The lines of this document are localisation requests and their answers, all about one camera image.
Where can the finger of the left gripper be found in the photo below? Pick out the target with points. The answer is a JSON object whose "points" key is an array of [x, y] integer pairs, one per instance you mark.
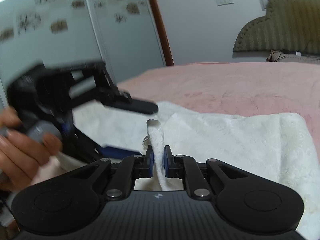
{"points": [[113, 152], [133, 105]]}

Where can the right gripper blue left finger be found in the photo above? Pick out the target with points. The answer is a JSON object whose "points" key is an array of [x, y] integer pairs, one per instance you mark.
{"points": [[148, 162]]}

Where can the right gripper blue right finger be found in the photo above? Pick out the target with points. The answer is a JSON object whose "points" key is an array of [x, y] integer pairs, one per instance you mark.
{"points": [[168, 162]]}

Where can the white patterned pants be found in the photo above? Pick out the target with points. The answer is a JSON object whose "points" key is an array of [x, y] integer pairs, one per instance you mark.
{"points": [[277, 147]]}

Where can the person's left hand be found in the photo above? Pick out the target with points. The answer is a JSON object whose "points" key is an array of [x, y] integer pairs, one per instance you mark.
{"points": [[21, 157]]}

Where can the white sliding wardrobe door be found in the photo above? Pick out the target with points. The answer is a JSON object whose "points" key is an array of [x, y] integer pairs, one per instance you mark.
{"points": [[122, 33]]}

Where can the pink floral bed blanket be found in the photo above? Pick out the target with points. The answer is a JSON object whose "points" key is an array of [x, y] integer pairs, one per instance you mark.
{"points": [[244, 89]]}

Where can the grey pillow at headboard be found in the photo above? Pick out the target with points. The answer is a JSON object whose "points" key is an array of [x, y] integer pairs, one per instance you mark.
{"points": [[286, 56]]}

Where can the olive green padded headboard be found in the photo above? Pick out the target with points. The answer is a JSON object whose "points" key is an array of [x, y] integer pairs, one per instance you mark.
{"points": [[291, 25]]}

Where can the brown wooden door frame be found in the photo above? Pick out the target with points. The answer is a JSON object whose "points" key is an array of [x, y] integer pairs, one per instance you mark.
{"points": [[161, 33]]}

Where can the white wall switch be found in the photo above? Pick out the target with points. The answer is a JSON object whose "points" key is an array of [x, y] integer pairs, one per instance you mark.
{"points": [[224, 2]]}

